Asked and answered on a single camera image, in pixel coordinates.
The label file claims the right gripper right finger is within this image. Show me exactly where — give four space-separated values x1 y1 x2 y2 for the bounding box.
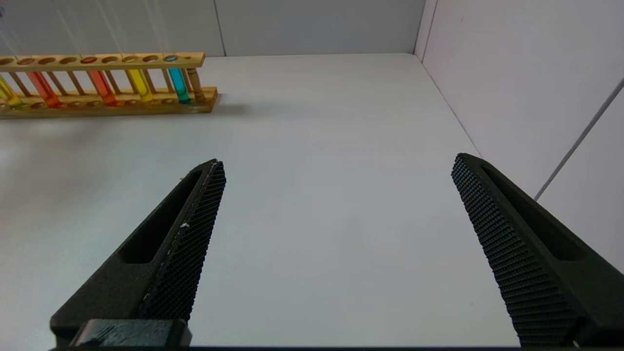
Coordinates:
451 153 624 348

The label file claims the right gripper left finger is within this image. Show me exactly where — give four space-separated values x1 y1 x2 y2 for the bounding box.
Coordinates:
50 159 227 344

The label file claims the test tube with yellow pigment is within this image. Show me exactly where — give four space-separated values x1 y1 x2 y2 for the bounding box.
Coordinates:
97 0 155 102
0 61 24 108

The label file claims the test tube with blue pigment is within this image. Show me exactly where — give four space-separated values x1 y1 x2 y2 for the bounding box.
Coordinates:
144 0 192 105

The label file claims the test tube with red pigment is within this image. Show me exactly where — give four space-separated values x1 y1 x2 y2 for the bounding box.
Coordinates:
58 0 118 107
0 10 63 109

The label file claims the wooden test tube rack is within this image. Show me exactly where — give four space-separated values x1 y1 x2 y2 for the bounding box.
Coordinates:
0 52 219 119

